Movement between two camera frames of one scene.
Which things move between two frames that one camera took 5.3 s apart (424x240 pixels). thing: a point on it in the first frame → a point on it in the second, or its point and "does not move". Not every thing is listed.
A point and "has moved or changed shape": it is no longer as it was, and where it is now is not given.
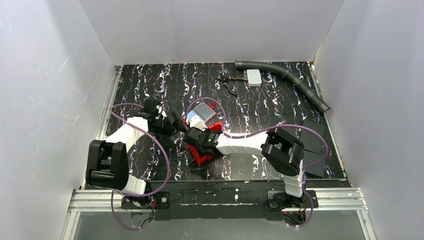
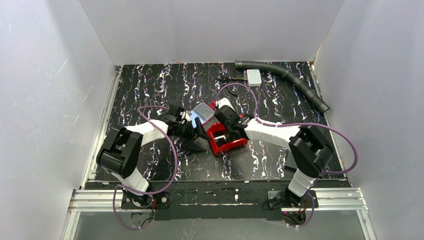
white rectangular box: (254, 77) does not move
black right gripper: (192, 135) → (219, 122)
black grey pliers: (225, 79) does not move
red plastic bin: (216, 128) has moved or changed shape
